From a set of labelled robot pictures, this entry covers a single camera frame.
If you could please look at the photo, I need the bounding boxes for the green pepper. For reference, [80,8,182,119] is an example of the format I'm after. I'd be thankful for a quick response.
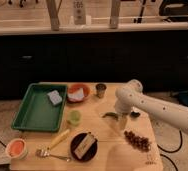
[102,112,118,119]

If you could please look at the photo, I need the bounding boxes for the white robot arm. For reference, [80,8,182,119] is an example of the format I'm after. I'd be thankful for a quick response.
[115,79,188,135]

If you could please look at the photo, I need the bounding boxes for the small metal cup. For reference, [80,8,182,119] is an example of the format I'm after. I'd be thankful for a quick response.
[95,83,107,98]

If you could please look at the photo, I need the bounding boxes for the green plastic cup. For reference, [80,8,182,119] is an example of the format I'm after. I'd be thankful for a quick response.
[67,110,81,126]

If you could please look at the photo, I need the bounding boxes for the bunch of brown grapes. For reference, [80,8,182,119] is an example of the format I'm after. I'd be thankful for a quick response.
[124,131,151,151]

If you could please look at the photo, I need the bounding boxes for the cream box on plate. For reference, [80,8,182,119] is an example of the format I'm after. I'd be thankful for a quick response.
[74,133,95,159]

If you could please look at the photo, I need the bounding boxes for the dark round plate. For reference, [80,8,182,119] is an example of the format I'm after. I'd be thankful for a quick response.
[70,132,98,162]

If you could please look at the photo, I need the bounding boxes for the white crumpled cloth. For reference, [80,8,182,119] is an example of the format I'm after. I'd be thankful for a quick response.
[68,88,84,101]

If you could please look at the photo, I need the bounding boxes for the orange bowl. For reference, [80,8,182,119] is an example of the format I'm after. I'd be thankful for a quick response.
[67,83,90,103]

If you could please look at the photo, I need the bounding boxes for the dark cabinet front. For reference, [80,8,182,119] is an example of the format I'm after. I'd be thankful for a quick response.
[0,30,188,99]

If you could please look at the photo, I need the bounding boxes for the grey green sponge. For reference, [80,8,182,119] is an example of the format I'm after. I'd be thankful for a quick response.
[47,90,62,106]

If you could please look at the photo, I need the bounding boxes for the green plastic tray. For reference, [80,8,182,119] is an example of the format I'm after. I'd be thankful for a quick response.
[12,83,67,132]

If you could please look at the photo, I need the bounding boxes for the metal fork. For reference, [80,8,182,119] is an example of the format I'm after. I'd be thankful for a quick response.
[35,149,71,162]

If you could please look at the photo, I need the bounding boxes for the orange lidded white container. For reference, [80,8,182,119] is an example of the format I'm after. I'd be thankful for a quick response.
[5,138,28,159]

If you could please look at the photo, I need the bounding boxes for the black cable right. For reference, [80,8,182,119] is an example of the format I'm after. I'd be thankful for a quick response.
[157,130,185,171]

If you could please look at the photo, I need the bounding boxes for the yellow handled utensil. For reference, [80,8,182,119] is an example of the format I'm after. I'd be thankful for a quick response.
[47,129,70,150]

